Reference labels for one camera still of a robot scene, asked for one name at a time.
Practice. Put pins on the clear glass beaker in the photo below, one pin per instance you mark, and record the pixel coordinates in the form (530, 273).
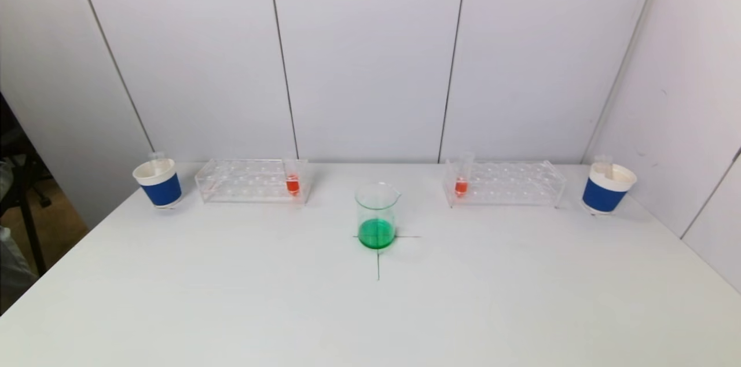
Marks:
(377, 234)

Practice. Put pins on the blue and white paper cup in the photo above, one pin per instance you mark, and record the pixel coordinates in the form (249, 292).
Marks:
(160, 188)
(605, 196)

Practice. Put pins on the grey fabric bundle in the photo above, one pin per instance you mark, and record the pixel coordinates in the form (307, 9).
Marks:
(11, 268)

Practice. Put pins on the test tube with blue pigment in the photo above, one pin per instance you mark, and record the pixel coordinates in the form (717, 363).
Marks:
(156, 163)

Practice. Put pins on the test tube with red pigment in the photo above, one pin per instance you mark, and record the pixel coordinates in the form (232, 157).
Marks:
(461, 186)
(292, 184)

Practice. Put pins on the black tripod stand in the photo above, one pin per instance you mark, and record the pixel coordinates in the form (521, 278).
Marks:
(35, 245)

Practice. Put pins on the clear acrylic test tube rack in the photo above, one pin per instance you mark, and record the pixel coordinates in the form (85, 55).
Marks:
(249, 190)
(509, 187)

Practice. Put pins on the test tube with yellow pigment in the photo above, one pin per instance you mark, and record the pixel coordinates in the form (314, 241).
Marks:
(603, 165)

